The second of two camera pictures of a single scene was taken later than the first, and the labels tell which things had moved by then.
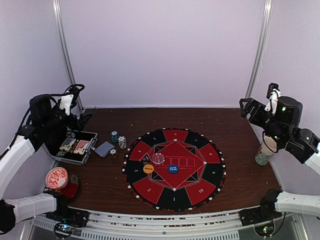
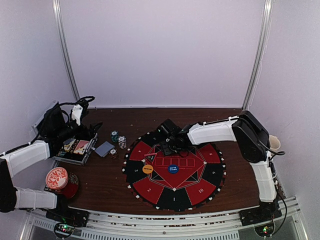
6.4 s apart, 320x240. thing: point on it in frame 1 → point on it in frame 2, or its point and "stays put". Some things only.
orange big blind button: x=148 y=168 stays put
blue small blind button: x=173 y=168 stays put
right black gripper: x=252 y=103 → x=166 y=151
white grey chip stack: x=122 y=141 stays put
